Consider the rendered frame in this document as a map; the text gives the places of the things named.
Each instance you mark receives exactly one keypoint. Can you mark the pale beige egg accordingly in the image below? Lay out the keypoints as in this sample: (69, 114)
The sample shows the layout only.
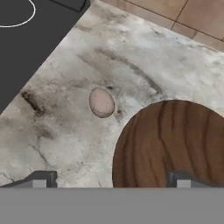
(101, 102)

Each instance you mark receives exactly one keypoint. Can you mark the brown wooden bowl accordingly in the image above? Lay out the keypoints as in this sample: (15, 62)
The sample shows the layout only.
(172, 143)

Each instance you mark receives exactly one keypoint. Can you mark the black hob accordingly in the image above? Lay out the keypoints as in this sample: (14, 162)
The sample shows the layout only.
(32, 43)

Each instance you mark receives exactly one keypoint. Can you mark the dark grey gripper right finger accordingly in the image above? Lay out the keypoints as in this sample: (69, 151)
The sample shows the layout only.
(182, 178)

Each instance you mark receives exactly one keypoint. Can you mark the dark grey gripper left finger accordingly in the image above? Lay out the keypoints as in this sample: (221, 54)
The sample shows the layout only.
(43, 178)

